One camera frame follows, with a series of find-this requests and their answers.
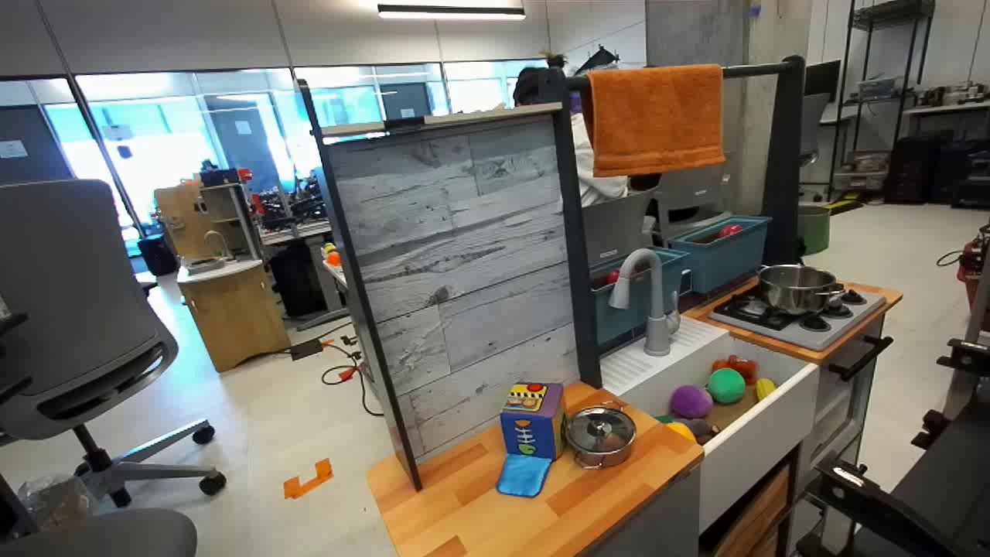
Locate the blue snack box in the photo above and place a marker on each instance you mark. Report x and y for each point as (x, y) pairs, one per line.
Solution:
(530, 422)

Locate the small silver metal bowl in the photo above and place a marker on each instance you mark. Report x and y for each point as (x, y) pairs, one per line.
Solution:
(597, 435)

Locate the metal shelf rack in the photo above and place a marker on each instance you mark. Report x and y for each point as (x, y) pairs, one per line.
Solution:
(877, 94)

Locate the grey office chair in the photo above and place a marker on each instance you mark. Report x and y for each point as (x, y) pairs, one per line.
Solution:
(71, 299)

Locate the narrow teal plastic bin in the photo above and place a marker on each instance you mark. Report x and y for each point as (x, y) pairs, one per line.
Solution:
(619, 310)

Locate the orange floor marker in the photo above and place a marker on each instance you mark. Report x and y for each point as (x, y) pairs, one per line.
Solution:
(306, 480)

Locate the grey toy faucet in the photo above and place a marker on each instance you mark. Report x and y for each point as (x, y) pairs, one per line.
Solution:
(658, 310)

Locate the grey wood pattern panel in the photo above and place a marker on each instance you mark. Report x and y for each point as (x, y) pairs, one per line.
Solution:
(451, 266)

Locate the wooden cabinet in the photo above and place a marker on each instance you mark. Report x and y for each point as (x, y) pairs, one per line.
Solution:
(236, 312)

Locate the green waste bin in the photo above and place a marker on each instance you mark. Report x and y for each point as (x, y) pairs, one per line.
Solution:
(813, 227)

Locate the black metal frame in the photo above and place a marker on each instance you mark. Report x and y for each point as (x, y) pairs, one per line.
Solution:
(787, 155)

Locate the orange towel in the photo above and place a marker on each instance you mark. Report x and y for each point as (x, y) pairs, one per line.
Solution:
(655, 120)

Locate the yellow ball toy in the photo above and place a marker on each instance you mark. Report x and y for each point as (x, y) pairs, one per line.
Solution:
(765, 388)

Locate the purple plush toy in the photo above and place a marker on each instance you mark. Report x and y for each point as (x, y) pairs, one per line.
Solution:
(689, 404)

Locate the blue cloth piece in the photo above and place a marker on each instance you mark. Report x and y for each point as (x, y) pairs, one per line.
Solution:
(523, 478)

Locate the ceiling light strip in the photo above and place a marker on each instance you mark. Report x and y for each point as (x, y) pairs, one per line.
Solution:
(449, 10)

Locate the grey toy stove top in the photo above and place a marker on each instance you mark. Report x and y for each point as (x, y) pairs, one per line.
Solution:
(856, 312)

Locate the black equipment stand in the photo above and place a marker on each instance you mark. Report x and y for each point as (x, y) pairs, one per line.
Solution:
(930, 496)

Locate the white toy sink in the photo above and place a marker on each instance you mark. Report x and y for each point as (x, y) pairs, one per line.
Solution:
(767, 436)

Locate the wooden toy kitchen counter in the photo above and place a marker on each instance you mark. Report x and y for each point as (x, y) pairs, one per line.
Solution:
(484, 514)

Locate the red item in bin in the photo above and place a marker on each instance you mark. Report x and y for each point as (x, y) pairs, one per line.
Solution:
(727, 233)

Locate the person in white hoodie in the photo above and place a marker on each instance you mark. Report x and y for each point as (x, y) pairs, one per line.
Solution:
(597, 186)

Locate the green ball toy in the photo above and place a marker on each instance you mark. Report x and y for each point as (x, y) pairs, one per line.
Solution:
(726, 385)

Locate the wide teal plastic bin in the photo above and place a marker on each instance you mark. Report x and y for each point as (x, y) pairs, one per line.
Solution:
(722, 259)

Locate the silver metal pot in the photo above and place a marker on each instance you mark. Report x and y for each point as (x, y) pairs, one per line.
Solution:
(795, 289)

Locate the small yellow toy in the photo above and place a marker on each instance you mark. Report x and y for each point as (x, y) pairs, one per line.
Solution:
(681, 431)

